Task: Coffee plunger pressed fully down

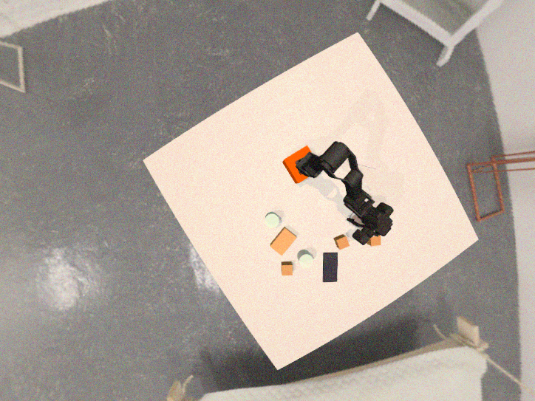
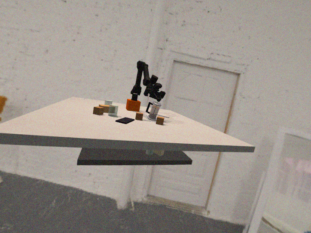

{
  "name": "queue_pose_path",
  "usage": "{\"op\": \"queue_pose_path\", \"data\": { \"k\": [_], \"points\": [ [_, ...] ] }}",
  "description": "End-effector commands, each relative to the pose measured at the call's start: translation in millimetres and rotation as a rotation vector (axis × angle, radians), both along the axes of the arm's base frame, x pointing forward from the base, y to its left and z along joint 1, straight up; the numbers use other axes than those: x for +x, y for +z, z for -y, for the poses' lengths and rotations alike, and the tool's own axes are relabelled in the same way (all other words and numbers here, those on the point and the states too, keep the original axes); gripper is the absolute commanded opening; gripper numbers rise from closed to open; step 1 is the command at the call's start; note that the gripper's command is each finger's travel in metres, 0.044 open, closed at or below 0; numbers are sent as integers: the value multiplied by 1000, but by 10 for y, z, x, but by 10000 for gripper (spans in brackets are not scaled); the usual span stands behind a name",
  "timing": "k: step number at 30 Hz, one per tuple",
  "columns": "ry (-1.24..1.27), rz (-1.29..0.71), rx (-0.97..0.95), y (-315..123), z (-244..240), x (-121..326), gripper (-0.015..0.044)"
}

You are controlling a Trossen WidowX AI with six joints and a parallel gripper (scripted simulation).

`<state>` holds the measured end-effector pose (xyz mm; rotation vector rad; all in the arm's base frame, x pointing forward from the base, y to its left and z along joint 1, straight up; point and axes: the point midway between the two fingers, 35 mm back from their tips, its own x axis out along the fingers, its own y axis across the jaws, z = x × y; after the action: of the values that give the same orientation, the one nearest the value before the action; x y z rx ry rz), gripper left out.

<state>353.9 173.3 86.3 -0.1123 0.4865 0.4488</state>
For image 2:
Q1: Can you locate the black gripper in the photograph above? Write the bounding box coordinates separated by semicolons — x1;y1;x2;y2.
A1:
144;86;166;100

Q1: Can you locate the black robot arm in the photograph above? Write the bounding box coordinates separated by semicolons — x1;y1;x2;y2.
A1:
131;61;162;101

